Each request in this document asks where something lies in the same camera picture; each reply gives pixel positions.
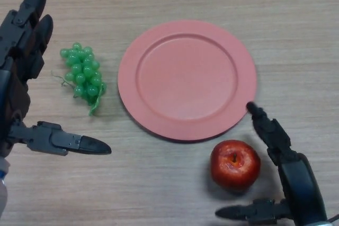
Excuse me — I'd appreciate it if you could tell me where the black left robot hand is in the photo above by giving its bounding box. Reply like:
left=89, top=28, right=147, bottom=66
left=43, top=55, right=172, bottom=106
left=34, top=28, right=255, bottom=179
left=0, top=0, right=112, bottom=158

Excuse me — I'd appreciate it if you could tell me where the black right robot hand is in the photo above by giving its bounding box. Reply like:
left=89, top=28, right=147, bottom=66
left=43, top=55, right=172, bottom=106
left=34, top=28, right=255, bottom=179
left=215, top=101, right=328, bottom=226

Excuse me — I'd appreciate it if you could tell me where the red apple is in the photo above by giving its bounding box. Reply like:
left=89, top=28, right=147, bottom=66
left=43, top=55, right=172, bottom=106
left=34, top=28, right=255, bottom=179
left=210, top=140, right=262, bottom=192

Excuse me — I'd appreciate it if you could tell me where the pink round plate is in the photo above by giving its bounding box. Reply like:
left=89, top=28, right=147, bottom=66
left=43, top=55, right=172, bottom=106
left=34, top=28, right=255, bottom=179
left=118, top=19, right=257, bottom=143

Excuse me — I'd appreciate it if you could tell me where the green grape bunch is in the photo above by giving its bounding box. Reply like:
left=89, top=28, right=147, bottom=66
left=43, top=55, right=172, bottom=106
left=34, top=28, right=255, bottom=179
left=50, top=42, right=107, bottom=117

